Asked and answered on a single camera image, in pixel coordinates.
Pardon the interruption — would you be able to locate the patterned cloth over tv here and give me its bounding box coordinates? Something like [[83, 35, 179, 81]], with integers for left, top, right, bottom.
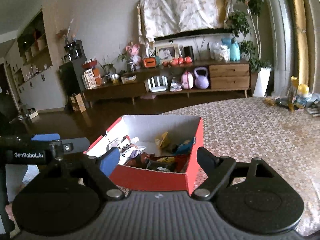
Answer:
[[137, 0, 233, 55]]

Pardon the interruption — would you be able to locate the wooden tv cabinet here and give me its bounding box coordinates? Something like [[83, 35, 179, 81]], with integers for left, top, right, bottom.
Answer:
[[82, 60, 251, 105]]

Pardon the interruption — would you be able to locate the white red snack packet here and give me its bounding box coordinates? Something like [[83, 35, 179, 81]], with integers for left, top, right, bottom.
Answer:
[[106, 135, 146, 165]]

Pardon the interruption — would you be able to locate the red cardboard box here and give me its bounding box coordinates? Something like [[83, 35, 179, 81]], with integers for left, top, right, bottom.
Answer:
[[86, 115, 203, 193]]

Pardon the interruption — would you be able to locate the white plant pot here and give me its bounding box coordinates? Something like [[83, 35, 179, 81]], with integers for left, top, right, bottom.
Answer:
[[251, 68, 271, 97]]

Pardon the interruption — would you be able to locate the black cylinder speaker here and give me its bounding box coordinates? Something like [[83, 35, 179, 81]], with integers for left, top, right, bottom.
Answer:
[[183, 46, 194, 61]]

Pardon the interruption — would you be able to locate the blue white snack packet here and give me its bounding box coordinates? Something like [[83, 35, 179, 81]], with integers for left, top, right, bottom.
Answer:
[[173, 137, 196, 155]]

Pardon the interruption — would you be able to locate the yellow gold snack packet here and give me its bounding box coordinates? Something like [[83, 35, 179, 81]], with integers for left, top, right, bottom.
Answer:
[[155, 132, 176, 153]]

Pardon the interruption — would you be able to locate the yellow lid wipes canister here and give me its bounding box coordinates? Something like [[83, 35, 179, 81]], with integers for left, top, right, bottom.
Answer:
[[295, 84, 312, 108]]

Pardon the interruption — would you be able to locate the black snack packet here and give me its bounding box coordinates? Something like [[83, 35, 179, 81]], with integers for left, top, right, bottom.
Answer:
[[146, 160, 177, 172]]

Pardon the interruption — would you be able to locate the gold tall packet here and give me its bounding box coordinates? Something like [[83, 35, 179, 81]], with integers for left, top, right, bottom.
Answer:
[[287, 76, 299, 112]]

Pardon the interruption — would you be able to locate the person's left hand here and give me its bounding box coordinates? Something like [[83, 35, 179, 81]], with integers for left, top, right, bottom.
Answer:
[[5, 203, 15, 221]]

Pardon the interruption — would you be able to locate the green potted plant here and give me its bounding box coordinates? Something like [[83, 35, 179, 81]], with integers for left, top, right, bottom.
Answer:
[[228, 0, 273, 72]]

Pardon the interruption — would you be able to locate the white slatted file rack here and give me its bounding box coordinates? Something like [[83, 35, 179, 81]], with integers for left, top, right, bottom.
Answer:
[[146, 75, 168, 93]]

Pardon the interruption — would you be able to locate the framed photo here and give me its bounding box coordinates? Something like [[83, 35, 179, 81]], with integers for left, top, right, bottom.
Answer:
[[155, 44, 179, 63]]

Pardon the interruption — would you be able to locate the teal spray bottle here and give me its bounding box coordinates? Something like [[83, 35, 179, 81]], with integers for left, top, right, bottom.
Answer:
[[221, 37, 240, 61]]

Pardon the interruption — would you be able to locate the purple kettlebell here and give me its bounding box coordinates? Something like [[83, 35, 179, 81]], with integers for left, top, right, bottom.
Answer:
[[194, 67, 209, 89]]

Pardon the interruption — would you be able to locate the yellow small wrapper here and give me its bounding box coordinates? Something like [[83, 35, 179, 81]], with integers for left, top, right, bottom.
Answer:
[[264, 98, 276, 106]]

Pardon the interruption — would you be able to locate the floral lace tablecloth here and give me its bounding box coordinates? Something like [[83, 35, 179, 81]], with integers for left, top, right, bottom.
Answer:
[[77, 96, 320, 237]]

